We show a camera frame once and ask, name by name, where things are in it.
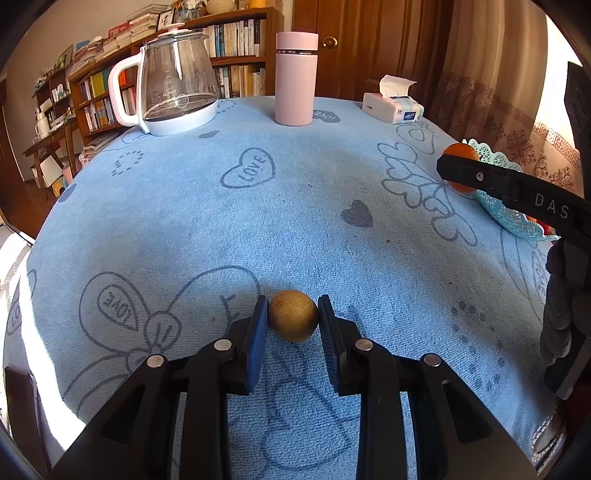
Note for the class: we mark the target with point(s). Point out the small wooden side table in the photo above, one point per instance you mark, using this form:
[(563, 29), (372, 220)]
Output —
[(43, 148)]

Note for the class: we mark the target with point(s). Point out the blue patterned tablecloth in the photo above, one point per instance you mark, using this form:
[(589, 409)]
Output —
[(160, 243)]

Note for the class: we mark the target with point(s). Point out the brown wooden door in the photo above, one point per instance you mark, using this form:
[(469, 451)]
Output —
[(361, 41)]

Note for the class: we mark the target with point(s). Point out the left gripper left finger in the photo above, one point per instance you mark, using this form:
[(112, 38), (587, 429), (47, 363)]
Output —
[(165, 403)]

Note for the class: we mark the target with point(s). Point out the patterned beige curtain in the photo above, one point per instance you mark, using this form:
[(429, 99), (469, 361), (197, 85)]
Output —
[(503, 83)]

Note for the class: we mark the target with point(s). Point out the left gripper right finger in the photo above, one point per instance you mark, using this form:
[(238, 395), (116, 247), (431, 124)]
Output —
[(455, 434)]

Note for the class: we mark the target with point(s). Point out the red tomato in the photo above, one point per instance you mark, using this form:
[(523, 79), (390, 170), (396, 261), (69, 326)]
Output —
[(548, 230)]

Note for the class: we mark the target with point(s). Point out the glass kettle white handle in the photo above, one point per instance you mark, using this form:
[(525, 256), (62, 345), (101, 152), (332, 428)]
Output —
[(176, 88)]

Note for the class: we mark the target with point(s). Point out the wooden bookshelf with books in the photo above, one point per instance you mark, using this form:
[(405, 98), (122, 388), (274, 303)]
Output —
[(240, 44)]

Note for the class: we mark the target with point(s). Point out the mint lattice fruit basket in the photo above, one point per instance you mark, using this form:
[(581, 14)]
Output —
[(511, 219)]

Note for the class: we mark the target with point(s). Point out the tissue pack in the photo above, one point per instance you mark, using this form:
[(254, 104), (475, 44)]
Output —
[(393, 104)]

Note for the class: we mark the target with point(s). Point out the pink thermos bottle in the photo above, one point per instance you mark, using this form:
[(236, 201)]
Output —
[(296, 73)]

